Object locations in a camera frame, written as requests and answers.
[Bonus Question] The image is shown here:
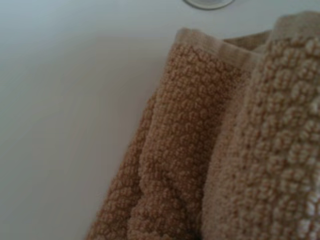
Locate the tan terry towel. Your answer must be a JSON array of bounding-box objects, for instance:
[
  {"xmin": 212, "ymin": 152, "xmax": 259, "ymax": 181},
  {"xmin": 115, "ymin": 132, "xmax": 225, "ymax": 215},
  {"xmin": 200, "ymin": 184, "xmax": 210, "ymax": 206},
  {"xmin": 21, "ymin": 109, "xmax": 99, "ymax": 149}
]
[{"xmin": 84, "ymin": 9, "xmax": 320, "ymax": 240}]

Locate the chrome drain stopper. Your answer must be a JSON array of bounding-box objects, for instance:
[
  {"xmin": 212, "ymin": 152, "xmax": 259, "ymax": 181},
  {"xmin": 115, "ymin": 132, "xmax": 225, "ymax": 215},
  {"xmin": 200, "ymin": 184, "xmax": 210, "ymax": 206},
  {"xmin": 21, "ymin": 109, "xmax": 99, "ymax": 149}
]
[{"xmin": 181, "ymin": 0, "xmax": 235, "ymax": 11}]

